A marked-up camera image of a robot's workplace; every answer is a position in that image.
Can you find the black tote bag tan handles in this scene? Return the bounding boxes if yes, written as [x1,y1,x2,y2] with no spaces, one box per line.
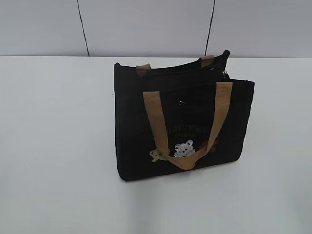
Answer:
[114,50,255,181]

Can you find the silver zipper pull with ring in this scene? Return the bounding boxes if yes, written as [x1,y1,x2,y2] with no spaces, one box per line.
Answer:
[222,71,230,80]

